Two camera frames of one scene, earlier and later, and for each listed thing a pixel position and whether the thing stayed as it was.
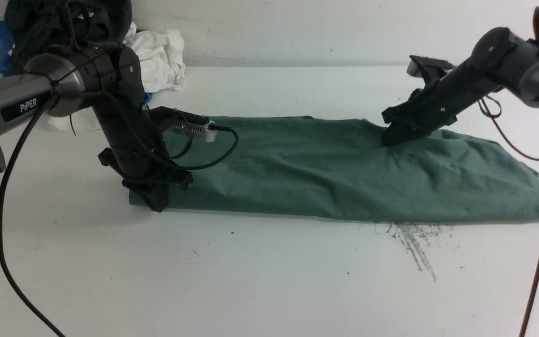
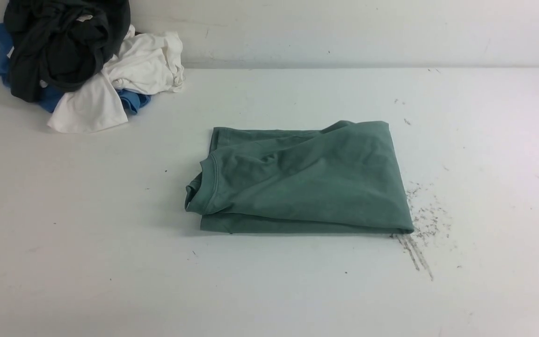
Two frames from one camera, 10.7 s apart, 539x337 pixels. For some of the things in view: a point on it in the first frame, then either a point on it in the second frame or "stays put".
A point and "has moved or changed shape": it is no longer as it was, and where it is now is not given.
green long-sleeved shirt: x=335 y=168 has moved or changed shape
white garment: x=161 y=66 stays put
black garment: x=35 y=27 stays put
